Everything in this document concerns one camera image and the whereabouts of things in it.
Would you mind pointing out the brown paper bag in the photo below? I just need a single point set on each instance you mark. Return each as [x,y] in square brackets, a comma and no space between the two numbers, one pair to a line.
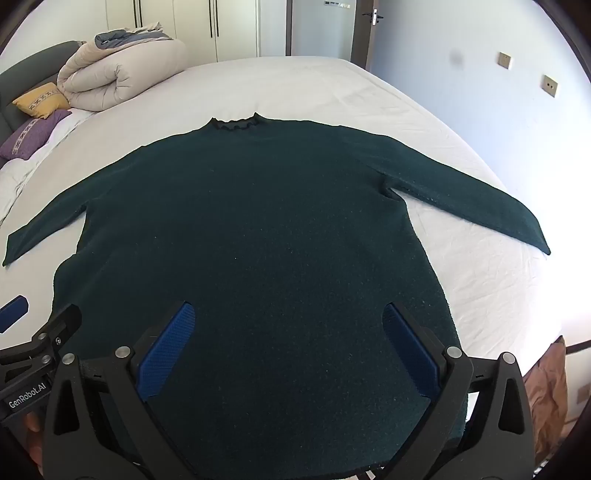
[551,387]

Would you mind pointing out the folded beige duvet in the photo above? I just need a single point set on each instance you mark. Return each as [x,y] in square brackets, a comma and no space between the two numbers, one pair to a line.
[115,74]

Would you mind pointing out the grey padded headboard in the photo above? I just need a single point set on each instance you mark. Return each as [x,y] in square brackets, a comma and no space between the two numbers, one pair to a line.
[27,69]

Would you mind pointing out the person's left hand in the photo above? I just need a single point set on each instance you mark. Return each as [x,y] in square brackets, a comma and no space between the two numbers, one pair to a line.
[33,424]

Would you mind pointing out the grey blue folded blanket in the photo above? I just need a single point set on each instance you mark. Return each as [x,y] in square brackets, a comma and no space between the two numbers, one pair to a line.
[120,39]

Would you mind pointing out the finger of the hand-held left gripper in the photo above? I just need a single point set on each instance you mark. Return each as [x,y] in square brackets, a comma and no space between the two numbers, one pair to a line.
[62,323]
[11,314]

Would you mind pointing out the white pillow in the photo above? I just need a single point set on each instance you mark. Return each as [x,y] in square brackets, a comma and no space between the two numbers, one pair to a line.
[18,184]

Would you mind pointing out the yellow patterned pillow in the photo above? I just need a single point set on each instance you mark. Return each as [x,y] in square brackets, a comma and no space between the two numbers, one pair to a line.
[41,99]

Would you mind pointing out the brown door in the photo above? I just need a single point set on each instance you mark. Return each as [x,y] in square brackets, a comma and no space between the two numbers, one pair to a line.
[359,37]

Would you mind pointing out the white wardrobe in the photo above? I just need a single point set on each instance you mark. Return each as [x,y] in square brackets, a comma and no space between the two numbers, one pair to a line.
[184,27]

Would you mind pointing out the purple patterned pillow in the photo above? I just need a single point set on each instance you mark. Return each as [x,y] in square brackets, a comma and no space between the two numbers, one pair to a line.
[27,134]

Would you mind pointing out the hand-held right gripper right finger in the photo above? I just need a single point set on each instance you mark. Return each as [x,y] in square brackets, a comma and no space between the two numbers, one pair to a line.
[413,350]

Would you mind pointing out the dark green sweater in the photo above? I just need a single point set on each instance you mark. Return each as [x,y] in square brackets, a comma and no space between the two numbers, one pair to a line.
[277,221]

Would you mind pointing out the beige wall switch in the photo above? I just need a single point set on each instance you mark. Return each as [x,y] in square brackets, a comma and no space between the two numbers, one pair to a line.
[550,86]
[504,60]

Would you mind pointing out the bed with white sheet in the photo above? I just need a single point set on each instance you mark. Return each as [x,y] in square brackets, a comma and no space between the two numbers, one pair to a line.
[300,87]

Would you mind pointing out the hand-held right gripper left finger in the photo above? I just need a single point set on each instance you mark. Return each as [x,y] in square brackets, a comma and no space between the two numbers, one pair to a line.
[168,350]

